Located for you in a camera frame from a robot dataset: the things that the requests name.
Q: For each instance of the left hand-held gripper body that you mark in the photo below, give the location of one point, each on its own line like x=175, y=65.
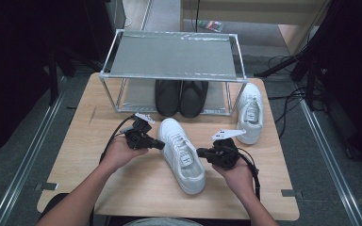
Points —
x=138, y=138

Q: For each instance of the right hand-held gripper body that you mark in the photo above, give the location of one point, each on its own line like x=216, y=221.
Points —
x=226, y=157

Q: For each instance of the white lace-up sneaker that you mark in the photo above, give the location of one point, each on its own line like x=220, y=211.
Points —
x=250, y=106
x=182, y=163

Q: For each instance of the black slipper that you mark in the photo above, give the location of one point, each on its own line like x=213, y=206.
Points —
x=194, y=99
x=168, y=99

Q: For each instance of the metal shoe rack grey shelves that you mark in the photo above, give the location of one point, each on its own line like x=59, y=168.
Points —
x=172, y=53

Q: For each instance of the person's left hand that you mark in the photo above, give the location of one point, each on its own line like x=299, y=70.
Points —
x=118, y=153

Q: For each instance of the person's right hand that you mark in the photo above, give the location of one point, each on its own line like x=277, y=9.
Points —
x=240, y=180

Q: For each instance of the person's grey clothing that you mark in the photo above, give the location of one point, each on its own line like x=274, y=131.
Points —
x=163, y=222

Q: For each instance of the black tripod stand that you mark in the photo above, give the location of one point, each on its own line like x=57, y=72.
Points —
x=276, y=67

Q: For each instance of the black metal stand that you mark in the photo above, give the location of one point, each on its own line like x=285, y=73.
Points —
x=54, y=78

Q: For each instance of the colourful flat packet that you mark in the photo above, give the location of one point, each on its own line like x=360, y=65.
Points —
x=212, y=25

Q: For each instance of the light wooden furniture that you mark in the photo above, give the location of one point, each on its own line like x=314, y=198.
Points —
x=248, y=17

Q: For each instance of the dark curtain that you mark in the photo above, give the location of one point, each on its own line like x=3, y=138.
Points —
x=12, y=62
x=352, y=78

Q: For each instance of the metal floor rail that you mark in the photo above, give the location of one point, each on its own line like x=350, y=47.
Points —
x=146, y=19
x=333, y=163
x=22, y=175

